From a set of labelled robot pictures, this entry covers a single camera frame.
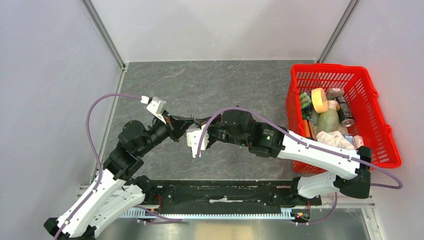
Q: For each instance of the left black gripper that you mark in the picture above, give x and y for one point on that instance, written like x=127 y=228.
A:
x=176 y=126

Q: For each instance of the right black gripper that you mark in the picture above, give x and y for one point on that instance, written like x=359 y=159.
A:
x=211 y=140

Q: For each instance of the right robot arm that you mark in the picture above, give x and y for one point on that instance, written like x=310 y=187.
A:
x=345 y=170

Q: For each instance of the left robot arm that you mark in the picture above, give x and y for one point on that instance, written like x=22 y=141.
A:
x=114 y=190

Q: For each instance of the yellow tape roll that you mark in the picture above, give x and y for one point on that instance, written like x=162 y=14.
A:
x=319 y=100

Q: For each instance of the green bottle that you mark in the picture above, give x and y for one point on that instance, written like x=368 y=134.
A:
x=328 y=121

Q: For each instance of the white crumpled bag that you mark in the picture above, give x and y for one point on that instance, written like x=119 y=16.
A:
x=334 y=139

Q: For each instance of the black drink can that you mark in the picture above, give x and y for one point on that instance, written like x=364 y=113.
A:
x=345 y=116

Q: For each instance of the red plastic basket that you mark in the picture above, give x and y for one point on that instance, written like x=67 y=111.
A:
x=361 y=97

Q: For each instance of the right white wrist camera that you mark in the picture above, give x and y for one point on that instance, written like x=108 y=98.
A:
x=194 y=141

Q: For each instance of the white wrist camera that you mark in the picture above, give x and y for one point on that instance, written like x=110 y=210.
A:
x=155 y=105
x=194 y=141

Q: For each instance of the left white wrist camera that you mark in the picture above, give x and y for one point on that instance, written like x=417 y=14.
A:
x=155 y=105

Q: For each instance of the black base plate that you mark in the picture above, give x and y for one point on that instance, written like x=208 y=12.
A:
x=224 y=197

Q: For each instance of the left aluminium frame post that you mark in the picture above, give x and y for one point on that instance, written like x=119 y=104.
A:
x=101 y=28

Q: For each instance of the aluminium frame post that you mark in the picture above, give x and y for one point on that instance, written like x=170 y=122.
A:
x=101 y=28
x=346 y=15

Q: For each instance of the right aluminium frame post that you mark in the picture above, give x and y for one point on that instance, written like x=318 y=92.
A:
x=346 y=15

